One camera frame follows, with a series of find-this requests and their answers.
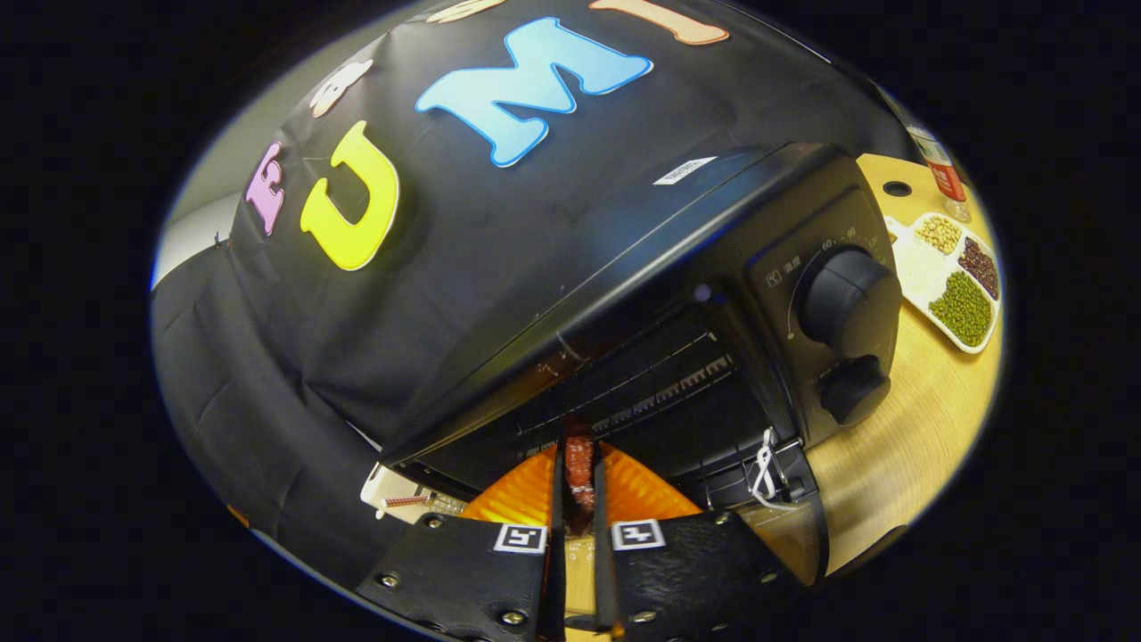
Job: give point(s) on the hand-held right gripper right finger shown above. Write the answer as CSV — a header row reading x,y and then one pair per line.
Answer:
x,y
695,580

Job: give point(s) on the black electric oven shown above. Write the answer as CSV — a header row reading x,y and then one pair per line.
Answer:
x,y
677,241

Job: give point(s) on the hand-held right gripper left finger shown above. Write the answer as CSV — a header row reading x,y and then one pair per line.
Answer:
x,y
463,580

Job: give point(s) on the white toaster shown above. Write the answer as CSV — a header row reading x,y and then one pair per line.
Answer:
x,y
383,489

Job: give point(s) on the white divided dish with beans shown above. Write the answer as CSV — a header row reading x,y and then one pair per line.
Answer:
x,y
923,267

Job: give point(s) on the clear bottle with red label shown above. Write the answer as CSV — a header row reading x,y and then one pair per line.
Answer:
x,y
945,174

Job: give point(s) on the red meat strip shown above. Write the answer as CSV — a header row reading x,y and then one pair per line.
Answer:
x,y
579,464

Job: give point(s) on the black oven knob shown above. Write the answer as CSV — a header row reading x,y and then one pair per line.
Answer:
x,y
854,390
847,294

